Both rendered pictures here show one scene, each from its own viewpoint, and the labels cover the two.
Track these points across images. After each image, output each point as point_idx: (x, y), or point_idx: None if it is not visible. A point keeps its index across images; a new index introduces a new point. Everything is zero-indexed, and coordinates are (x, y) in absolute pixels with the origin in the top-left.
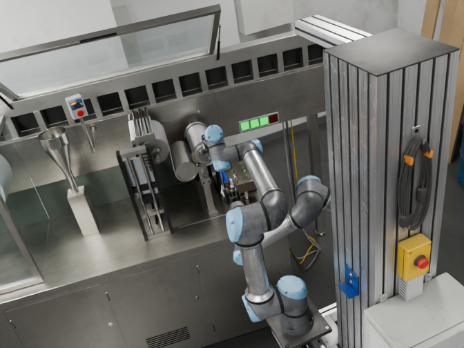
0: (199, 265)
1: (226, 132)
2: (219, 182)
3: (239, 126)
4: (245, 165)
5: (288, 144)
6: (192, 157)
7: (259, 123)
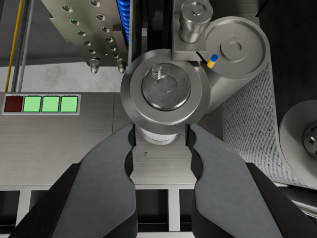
0: None
1: (106, 101)
2: (138, 0)
3: (79, 106)
4: (71, 24)
5: (20, 47)
6: (207, 90)
7: (42, 102)
